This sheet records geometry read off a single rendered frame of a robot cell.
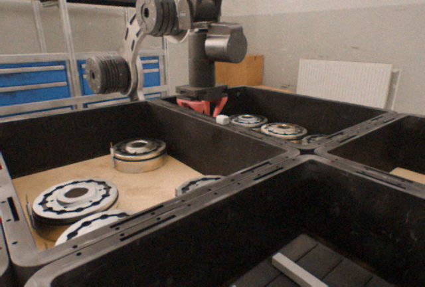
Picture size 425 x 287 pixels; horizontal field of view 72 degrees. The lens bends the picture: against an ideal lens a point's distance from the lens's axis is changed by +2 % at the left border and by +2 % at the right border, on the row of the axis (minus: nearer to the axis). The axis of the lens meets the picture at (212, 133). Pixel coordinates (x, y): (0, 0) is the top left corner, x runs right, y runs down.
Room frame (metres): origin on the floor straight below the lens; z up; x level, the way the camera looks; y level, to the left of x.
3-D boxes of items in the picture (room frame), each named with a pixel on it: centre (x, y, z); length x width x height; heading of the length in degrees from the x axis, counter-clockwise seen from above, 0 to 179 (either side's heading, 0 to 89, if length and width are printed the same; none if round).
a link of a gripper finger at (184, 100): (0.61, 0.03, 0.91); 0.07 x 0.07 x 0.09; 47
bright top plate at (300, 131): (0.63, -0.16, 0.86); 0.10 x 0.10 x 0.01
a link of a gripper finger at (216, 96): (0.63, 0.01, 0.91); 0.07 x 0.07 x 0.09; 47
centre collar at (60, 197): (0.34, 0.18, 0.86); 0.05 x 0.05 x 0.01
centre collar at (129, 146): (0.52, 0.14, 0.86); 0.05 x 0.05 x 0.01
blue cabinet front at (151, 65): (2.47, 0.75, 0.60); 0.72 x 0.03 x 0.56; 134
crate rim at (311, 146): (0.58, -0.10, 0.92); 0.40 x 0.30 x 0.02; 40
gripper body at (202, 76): (0.62, 0.02, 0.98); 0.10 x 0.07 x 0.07; 137
